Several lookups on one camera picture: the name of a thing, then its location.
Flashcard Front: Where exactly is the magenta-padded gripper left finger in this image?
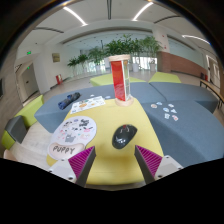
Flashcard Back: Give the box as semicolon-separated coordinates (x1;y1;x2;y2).
47;145;97;188

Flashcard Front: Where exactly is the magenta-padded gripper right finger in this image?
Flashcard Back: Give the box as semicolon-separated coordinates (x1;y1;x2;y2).
133;144;185;185

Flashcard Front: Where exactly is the black computer mouse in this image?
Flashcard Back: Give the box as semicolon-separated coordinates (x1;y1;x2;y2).
111;123;138;150

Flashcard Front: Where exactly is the white puppy print mouse pad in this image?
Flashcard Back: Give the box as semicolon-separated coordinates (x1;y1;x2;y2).
47;115;98;161

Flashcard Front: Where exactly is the large grey upholstered bench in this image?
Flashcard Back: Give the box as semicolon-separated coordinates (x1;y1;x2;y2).
139;99;224;168

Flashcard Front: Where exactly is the group of small stickers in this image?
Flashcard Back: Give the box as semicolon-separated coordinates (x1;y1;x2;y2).
89;94;113;100
150;101;180;122

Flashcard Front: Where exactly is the beige stool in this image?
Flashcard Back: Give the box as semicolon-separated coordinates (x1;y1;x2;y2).
2;148;19;163

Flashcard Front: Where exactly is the long grey upholstered bench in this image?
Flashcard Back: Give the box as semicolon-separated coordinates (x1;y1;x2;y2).
34;81;164;134

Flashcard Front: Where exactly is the dark grey stool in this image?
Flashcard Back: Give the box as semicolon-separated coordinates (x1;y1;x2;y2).
4;115;28;145

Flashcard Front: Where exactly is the lime green corner seat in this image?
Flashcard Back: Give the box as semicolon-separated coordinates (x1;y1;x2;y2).
0;94;45;150

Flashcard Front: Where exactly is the white sticker sheet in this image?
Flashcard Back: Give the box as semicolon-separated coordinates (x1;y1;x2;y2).
69;95;107;115

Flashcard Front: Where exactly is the red fire extinguisher box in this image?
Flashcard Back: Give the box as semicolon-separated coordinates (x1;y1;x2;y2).
55;73;64;86

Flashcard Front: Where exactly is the lime green upholstered bench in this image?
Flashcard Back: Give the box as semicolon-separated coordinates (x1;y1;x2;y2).
148;71;183;84
89;73;147;88

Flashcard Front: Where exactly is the wooden slat bench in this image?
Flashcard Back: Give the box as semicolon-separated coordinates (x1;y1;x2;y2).
199;79;224;111

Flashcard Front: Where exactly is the red lantern with wooden ends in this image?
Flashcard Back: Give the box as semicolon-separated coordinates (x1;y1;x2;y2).
107;54;135;108

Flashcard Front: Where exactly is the group of potted green plants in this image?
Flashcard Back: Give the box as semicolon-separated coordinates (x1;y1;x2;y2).
66;34;164;76

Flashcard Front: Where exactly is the group of ceiling strip lights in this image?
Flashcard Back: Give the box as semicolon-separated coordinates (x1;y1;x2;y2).
62;1;212;46

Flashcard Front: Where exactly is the framed wall plaque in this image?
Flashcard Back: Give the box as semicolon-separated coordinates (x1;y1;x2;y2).
51;52;61;63

